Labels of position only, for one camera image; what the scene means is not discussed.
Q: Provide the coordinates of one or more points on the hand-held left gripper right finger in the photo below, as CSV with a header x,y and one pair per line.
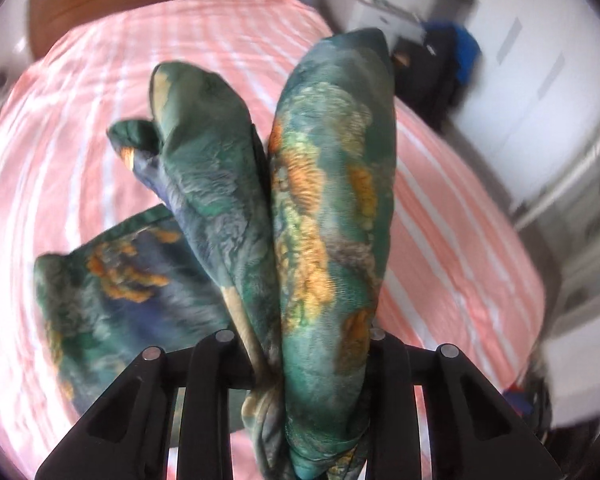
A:
x,y
390,365

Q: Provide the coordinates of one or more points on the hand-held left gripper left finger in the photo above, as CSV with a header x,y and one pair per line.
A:
x,y
215,360

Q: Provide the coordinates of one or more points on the green floral garment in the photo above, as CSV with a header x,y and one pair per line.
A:
x,y
325,210

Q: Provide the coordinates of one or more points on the pink striped bed sheet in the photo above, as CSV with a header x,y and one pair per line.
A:
x,y
455,240

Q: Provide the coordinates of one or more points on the black and blue backpack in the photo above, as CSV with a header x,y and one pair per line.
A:
x,y
440,65

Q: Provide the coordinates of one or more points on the white wardrobe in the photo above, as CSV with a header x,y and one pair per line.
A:
x,y
540,60

